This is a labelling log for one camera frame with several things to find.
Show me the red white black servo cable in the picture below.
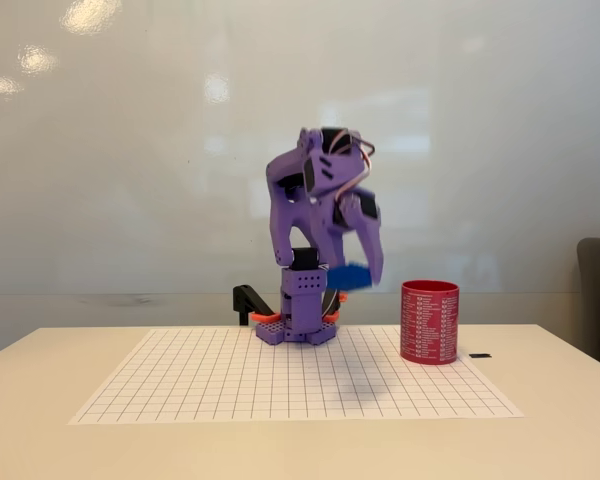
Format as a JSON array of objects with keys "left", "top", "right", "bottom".
[{"left": 328, "top": 130, "right": 377, "bottom": 204}]

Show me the black orange table clamp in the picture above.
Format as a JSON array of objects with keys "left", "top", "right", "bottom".
[
  {"left": 232, "top": 283, "right": 283, "bottom": 327},
  {"left": 322, "top": 289, "right": 350, "bottom": 322}
]

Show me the blue toy brick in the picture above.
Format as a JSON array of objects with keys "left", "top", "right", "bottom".
[{"left": 325, "top": 261, "right": 375, "bottom": 292}]

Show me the white grid paper mat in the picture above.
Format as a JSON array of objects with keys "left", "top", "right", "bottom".
[{"left": 67, "top": 327, "right": 526, "bottom": 427}]

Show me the red cup white print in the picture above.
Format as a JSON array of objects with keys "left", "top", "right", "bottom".
[{"left": 398, "top": 279, "right": 462, "bottom": 368}]

